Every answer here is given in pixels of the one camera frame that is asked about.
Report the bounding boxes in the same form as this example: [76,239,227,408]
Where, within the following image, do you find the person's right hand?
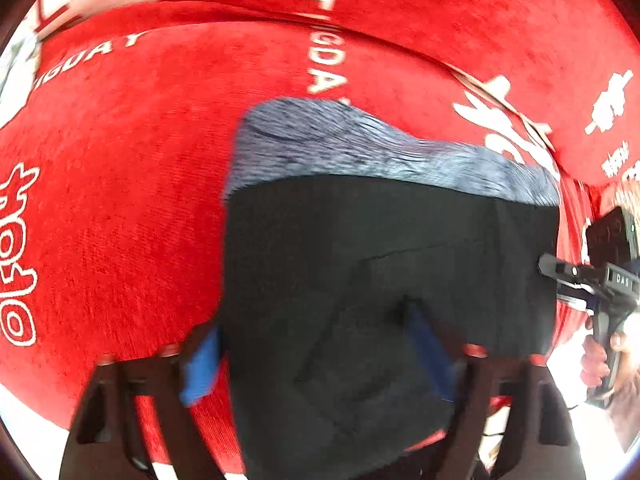
[580,330,632,391]

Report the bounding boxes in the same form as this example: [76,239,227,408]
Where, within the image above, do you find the white patterned cloth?
[0,30,43,126]

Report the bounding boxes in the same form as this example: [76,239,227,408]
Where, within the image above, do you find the black pants with grey waistband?
[220,97,562,480]

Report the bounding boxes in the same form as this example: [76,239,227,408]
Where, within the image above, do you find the red printed blanket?
[0,0,640,476]

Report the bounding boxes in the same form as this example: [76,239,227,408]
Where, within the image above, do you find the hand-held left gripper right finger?
[404,297,587,480]

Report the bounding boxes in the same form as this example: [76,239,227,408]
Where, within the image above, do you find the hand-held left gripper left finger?
[59,321,227,480]

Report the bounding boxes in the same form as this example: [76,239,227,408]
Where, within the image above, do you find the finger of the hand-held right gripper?
[556,282,601,313]
[538,253,603,283]

